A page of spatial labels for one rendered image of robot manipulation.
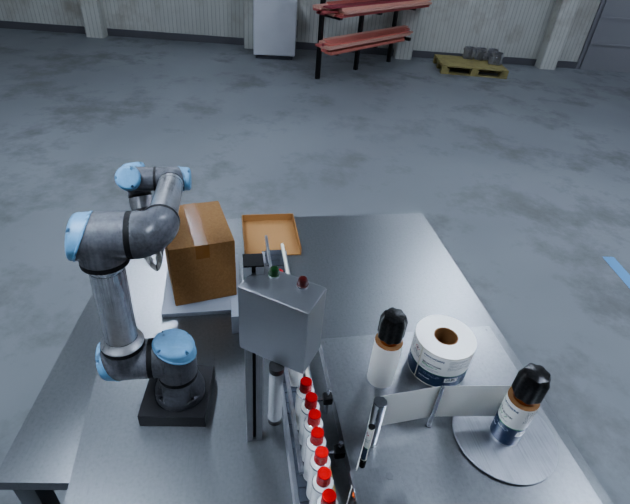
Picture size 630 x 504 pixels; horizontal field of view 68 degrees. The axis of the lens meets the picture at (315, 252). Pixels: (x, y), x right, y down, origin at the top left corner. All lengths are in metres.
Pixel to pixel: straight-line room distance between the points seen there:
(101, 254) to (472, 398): 1.09
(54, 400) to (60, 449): 0.18
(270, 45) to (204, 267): 7.01
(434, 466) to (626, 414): 1.90
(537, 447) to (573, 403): 1.49
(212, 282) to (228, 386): 0.43
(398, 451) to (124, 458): 0.79
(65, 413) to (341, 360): 0.88
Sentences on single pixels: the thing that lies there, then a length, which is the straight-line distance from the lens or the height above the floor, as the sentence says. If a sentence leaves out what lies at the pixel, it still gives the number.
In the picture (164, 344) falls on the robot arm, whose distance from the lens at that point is 1.41.
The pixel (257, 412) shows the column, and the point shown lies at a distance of 1.41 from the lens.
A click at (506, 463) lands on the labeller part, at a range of 1.57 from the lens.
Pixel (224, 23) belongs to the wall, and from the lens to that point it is 9.48.
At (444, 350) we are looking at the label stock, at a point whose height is 1.02.
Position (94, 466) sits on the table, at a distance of 1.56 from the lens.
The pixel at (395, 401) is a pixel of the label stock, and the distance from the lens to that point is 1.40.
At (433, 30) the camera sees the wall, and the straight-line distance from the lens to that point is 9.72.
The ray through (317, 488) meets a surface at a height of 1.04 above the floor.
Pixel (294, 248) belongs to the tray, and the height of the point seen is 0.83.
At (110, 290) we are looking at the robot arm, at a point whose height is 1.33.
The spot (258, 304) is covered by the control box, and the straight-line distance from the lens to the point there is 1.00.
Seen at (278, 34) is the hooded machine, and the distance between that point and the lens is 8.53.
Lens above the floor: 2.13
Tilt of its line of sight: 36 degrees down
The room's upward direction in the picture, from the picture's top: 5 degrees clockwise
